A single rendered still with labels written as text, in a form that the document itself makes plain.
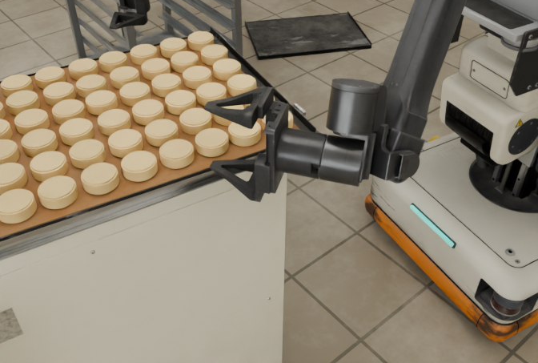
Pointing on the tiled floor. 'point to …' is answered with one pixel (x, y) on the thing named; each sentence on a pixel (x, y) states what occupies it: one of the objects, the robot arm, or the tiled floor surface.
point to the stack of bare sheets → (306, 35)
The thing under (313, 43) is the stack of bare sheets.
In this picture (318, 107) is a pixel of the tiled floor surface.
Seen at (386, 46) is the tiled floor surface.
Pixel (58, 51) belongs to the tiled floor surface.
